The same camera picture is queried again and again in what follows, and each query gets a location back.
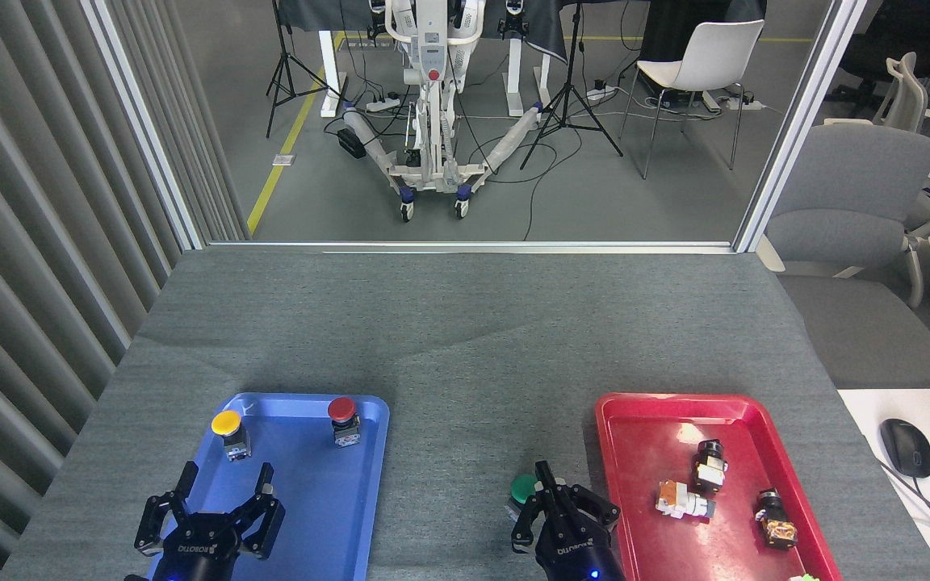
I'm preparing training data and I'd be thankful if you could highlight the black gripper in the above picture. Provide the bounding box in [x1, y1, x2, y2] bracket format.
[511, 460, 626, 581]
[134, 462, 286, 581]

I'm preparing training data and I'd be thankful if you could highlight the green push button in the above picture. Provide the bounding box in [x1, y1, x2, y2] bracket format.
[508, 474, 541, 519]

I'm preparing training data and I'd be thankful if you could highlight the yellow push button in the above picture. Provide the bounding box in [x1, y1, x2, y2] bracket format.
[212, 409, 252, 463]

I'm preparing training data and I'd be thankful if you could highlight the red push button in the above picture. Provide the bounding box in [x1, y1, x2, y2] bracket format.
[327, 396, 362, 448]

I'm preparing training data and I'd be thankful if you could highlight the red plastic tray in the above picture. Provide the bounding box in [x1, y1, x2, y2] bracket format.
[594, 392, 844, 581]

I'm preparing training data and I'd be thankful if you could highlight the blue plastic tray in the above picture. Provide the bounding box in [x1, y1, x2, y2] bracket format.
[146, 392, 391, 581]

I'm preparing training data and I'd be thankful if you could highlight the white side desk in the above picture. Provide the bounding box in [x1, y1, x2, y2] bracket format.
[836, 389, 930, 581]

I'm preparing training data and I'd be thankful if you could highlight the black computer mouse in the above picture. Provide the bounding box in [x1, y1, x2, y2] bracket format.
[880, 418, 930, 479]

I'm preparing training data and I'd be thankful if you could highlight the black tripod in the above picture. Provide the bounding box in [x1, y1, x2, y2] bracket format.
[520, 0, 624, 171]
[266, 0, 345, 139]

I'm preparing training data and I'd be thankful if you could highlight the white desk leg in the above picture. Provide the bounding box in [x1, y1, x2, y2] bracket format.
[505, 36, 553, 117]
[318, 30, 350, 119]

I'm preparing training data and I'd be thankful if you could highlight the grey office chair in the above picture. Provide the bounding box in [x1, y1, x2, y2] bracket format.
[756, 123, 930, 390]

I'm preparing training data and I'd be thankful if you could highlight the white wheeled stand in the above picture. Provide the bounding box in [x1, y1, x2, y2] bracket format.
[341, 0, 547, 223]

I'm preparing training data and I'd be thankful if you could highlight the white plastic chair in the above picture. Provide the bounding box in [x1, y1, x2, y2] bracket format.
[620, 19, 765, 180]

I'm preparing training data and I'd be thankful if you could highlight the white office chair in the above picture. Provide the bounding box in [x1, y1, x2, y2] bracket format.
[824, 52, 930, 135]

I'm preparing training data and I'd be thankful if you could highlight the black office chair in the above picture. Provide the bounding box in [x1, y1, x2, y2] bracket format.
[825, 0, 930, 112]

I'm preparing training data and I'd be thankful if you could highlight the white orange switch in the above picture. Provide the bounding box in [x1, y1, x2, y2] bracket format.
[656, 479, 716, 520]

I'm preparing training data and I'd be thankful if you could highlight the black knob switch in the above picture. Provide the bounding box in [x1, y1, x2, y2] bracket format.
[691, 440, 728, 493]

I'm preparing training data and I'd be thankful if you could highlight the black orange switch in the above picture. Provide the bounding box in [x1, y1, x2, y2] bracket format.
[755, 488, 798, 550]

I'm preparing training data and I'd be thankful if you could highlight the silver frame rail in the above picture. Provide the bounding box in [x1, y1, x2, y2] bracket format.
[205, 240, 738, 256]

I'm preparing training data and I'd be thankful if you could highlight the black mouse cable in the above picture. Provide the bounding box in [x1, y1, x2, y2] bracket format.
[877, 458, 930, 551]

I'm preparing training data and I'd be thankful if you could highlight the silver frame post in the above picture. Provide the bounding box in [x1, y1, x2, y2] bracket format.
[82, 0, 207, 252]
[733, 0, 868, 253]

